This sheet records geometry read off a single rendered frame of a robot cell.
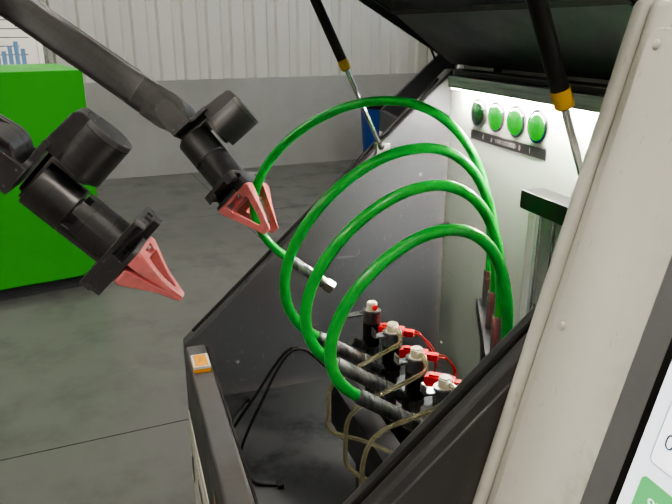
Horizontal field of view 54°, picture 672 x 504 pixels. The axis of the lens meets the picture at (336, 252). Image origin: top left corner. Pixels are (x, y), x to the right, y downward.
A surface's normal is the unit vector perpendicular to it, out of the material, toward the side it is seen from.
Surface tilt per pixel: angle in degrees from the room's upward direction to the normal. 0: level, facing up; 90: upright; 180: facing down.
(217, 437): 0
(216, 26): 90
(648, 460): 76
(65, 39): 71
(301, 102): 90
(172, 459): 0
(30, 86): 90
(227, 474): 0
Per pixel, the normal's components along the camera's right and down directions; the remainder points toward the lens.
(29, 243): 0.52, 0.28
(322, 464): 0.00, -0.95
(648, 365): -0.92, -0.13
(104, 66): -0.05, -0.01
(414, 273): 0.32, 0.30
